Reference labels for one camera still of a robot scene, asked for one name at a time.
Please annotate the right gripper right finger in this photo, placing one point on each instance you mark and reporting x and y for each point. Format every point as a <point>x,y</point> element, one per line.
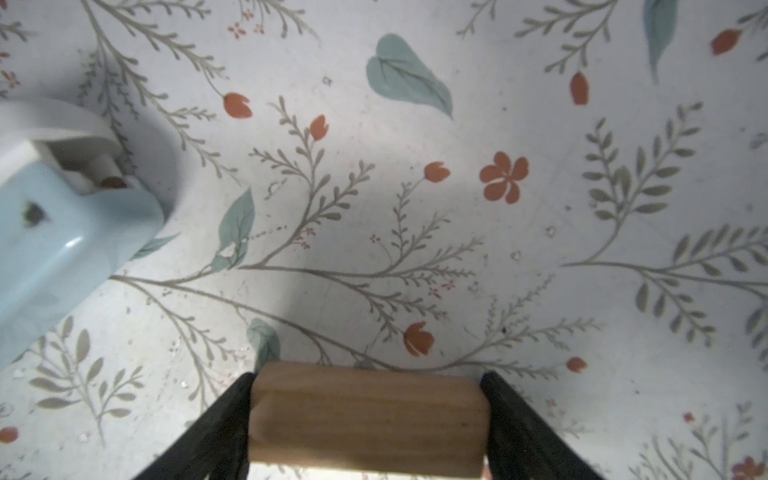
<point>521,445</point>

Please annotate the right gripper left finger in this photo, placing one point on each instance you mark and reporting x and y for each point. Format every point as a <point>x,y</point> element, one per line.
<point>215,446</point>

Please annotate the natural wood block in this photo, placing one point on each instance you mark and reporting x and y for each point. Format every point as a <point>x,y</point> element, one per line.
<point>357,419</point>

